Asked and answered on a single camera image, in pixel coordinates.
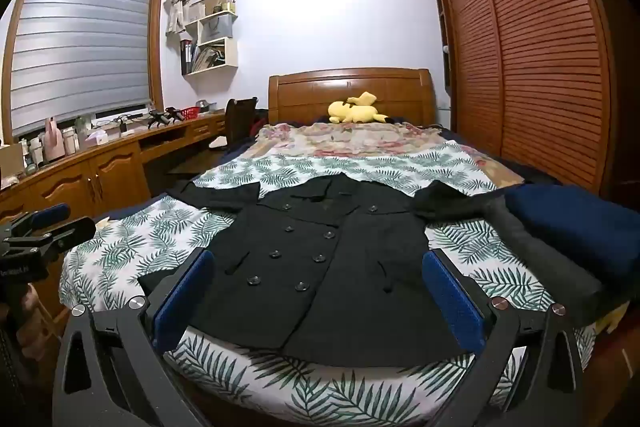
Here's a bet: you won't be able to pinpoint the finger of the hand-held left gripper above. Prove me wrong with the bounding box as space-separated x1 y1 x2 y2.
10 203 71 234
46 216 97 254

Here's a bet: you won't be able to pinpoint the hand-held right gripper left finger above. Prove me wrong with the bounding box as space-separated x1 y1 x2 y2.
52 248 216 427

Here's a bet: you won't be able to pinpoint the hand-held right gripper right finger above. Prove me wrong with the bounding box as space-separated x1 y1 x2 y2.
421 248 586 427

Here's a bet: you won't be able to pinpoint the black buttoned coat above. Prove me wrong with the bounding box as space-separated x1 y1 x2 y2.
137 174 506 355

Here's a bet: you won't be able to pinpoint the person's left hand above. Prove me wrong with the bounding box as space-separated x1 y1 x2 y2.
14 284 52 343

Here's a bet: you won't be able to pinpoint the wooden desk cabinet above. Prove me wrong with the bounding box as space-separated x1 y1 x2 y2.
0 112 231 308

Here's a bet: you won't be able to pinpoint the leaf print blanket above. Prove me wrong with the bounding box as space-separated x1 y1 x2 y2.
59 139 598 427

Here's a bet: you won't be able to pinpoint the cardboard box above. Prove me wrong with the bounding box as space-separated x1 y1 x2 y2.
0 142 26 180

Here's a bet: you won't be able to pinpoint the pink bottle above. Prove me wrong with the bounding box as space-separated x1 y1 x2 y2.
45 117 65 158

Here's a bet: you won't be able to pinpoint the folded grey garment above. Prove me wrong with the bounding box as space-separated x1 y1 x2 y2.
480 202 631 328

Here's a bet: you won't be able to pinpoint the black tools on desk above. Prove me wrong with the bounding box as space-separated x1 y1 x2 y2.
147 107 183 128

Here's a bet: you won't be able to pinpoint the folded navy garment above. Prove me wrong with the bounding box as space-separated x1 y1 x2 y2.
505 183 640 288

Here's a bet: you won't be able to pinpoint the grey window blind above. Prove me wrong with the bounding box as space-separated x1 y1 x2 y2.
10 0 157 138

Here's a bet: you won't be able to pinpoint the dark wooden chair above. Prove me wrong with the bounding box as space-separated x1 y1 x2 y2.
223 97 259 150

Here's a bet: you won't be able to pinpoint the floral blanket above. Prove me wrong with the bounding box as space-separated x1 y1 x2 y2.
252 121 523 188

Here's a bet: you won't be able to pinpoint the yellow plush toy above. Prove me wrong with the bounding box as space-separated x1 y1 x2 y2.
327 91 388 125

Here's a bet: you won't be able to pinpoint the wooden bed headboard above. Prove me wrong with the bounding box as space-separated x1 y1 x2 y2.
268 68 436 128

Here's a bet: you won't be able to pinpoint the grey paper bag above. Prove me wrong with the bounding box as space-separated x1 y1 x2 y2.
199 14 233 45

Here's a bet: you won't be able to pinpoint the wooden louvred wardrobe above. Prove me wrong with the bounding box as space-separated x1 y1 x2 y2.
426 0 640 208

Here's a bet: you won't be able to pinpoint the wooden window frame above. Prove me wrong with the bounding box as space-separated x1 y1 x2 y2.
0 0 167 142

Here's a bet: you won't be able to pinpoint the white wall shelf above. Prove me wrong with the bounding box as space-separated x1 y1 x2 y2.
180 0 240 76

